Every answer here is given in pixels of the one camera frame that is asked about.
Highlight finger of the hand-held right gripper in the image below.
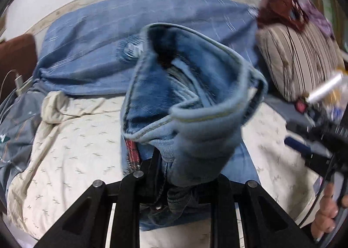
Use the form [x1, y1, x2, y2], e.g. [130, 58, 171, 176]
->
[284, 135, 331, 169]
[283, 121, 316, 138]

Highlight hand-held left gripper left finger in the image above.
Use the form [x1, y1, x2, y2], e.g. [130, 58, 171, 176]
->
[34, 152, 164, 248]

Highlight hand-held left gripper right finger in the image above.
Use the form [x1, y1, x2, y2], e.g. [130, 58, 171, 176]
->
[210, 174, 313, 248]

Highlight blue denim pants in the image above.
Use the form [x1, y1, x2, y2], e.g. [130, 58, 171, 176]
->
[120, 22, 269, 233]

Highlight person's right hand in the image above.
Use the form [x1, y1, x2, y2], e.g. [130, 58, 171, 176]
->
[311, 183, 343, 241]

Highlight striped beige pillow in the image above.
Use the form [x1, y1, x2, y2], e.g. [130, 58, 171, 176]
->
[256, 21, 346, 102]

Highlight cream floral blanket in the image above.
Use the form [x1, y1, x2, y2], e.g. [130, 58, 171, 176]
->
[7, 91, 324, 248]

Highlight purple cloth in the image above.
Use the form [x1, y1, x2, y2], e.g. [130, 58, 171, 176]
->
[302, 0, 335, 37]

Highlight reddish brown cloth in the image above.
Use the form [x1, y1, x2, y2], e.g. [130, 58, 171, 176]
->
[257, 0, 306, 32]

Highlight blue plaid quilt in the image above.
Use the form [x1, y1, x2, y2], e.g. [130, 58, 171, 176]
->
[33, 0, 259, 96]

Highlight white power strip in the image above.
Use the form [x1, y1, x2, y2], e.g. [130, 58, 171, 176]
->
[16, 78, 36, 95]

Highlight white charger plug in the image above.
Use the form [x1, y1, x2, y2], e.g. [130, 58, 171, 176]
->
[15, 73, 25, 91]

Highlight brown headboard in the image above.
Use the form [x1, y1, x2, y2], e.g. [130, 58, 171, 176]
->
[0, 34, 38, 101]

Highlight black cable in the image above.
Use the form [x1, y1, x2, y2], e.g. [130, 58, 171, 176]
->
[299, 154, 336, 227]

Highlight white charging cable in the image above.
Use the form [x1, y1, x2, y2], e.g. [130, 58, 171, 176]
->
[0, 70, 21, 101]

